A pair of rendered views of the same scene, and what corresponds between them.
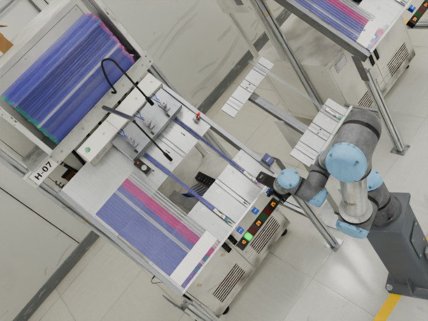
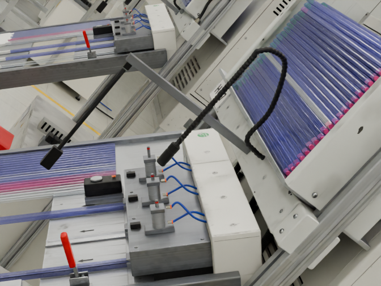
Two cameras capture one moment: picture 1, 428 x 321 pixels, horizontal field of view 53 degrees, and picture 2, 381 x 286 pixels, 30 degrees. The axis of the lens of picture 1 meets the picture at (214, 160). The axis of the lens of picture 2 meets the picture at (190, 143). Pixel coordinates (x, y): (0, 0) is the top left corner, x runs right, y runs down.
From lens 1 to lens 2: 2.10 m
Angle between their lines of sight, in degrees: 81
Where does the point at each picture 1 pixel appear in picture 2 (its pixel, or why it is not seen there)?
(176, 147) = (76, 242)
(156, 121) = (146, 211)
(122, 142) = (166, 169)
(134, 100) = (220, 194)
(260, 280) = not seen: outside the picture
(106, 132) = (205, 154)
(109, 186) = (132, 165)
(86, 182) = not seen: hidden behind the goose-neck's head
